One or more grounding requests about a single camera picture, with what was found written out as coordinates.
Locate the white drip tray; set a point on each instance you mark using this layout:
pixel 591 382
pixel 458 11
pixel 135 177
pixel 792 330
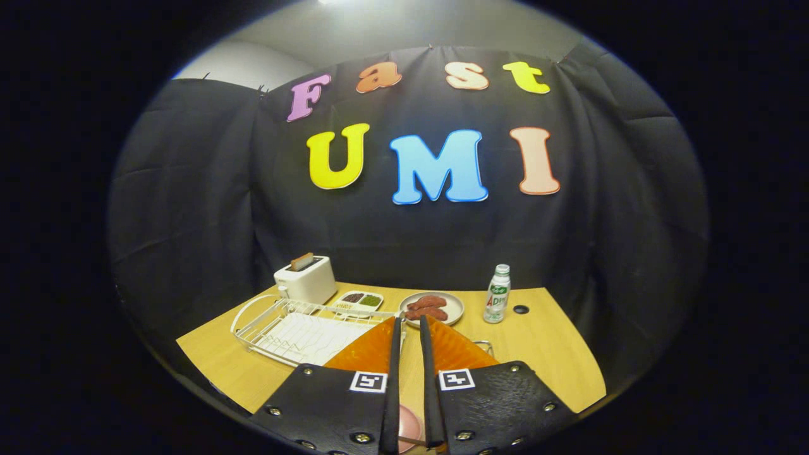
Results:
pixel 310 338

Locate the divided tray of beans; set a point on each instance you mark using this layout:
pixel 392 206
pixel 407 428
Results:
pixel 357 302

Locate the white toaster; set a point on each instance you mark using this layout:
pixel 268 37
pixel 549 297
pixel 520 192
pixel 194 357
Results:
pixel 310 284

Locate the white green drink bottle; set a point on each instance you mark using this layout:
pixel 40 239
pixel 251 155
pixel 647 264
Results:
pixel 497 300

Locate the black backdrop cloth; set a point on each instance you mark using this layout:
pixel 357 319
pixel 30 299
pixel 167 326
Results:
pixel 600 221

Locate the pink plate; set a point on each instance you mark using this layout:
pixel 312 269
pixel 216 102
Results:
pixel 409 423

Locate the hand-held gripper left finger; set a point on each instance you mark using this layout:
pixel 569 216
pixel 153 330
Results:
pixel 328 411

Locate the red meat piece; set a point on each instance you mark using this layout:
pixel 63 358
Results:
pixel 428 302
pixel 430 314

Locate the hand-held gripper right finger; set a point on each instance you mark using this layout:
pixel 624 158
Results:
pixel 499 407

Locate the beige plate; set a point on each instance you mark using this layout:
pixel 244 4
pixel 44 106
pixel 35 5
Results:
pixel 456 308

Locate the toast slice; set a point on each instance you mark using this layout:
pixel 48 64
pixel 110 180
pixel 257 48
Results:
pixel 302 261

